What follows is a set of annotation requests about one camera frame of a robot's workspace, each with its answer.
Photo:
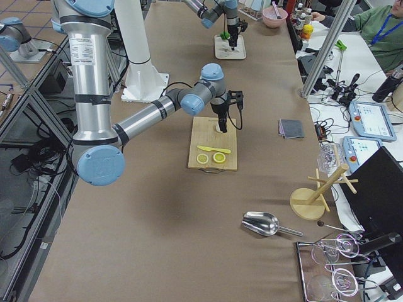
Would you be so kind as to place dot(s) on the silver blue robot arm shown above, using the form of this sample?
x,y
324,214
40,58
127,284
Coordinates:
x,y
209,16
98,143

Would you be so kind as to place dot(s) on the cream plastic tray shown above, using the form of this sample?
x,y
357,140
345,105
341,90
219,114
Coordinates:
x,y
223,51

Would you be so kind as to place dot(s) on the lemon half near knife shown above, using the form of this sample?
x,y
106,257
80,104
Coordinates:
x,y
219,157

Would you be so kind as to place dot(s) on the bamboo cutting board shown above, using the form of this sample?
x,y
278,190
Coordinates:
x,y
204,133

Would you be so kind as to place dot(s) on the clear plastic container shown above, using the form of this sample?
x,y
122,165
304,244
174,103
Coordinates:
x,y
330,157

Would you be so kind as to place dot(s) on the black water bottle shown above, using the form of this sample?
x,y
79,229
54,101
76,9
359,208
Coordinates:
x,y
388,86

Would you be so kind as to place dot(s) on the lower teach pendant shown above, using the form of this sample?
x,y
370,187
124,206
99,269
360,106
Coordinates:
x,y
358,150

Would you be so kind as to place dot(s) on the teach pendant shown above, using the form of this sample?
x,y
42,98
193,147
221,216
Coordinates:
x,y
371,120
358,150

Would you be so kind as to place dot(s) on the yellow plastic knife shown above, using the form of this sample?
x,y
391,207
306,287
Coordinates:
x,y
213,149

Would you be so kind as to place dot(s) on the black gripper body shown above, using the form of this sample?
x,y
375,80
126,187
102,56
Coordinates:
x,y
218,109
233,32

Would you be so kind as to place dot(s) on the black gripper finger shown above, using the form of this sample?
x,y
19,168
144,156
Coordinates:
x,y
222,124
233,43

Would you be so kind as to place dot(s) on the pink bowl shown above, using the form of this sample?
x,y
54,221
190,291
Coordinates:
x,y
270,18

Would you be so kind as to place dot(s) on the green lime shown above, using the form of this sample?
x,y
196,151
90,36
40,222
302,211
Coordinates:
x,y
225,35

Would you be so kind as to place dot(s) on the aluminium frame post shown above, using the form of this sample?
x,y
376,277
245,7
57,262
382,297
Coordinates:
x,y
338,24

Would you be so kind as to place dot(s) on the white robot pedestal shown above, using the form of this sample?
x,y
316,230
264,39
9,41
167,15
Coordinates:
x,y
143,82

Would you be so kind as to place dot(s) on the person in green sweater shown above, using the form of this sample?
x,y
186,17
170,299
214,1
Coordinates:
x,y
381,28

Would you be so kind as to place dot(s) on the upper teach pendant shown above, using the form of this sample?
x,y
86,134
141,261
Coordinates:
x,y
371,120

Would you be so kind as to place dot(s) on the white steamed bun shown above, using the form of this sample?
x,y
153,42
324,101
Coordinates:
x,y
217,128

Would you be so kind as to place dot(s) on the grey purple folded cloth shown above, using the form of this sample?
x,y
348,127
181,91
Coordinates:
x,y
290,128

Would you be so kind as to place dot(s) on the black monitor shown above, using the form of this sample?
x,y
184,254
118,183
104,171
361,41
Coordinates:
x,y
377,203

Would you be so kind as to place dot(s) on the wooden mug tree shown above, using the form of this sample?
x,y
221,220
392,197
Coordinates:
x,y
310,204

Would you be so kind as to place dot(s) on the wire glass rack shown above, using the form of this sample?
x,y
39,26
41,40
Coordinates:
x,y
326,269

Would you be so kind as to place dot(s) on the metal scoop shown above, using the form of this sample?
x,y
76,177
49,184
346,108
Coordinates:
x,y
265,224

